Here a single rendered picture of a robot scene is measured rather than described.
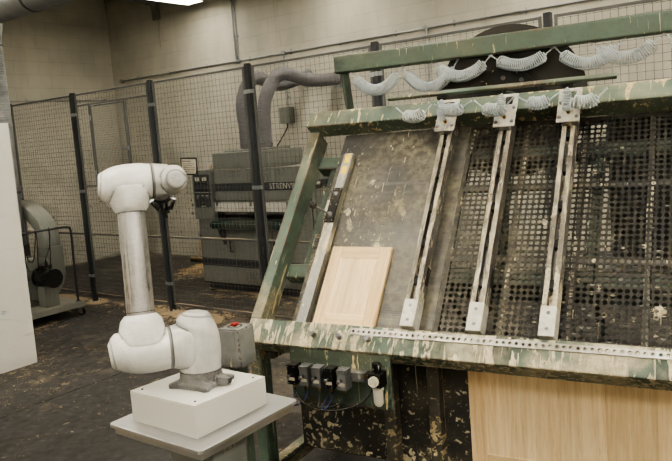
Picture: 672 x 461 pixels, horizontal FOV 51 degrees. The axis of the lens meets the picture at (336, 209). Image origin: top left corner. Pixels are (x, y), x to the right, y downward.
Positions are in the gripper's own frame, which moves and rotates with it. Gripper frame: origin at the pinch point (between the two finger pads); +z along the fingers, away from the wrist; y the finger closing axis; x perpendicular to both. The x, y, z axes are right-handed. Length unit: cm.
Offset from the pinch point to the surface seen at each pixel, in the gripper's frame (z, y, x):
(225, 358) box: -5, -21, 78
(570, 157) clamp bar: -68, -177, 31
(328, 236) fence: -6, -76, 27
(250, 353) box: -5, -32, 78
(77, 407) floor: 198, 85, 43
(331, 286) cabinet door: -9, -73, 53
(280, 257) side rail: 5, -53, 29
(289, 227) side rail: 5, -60, 14
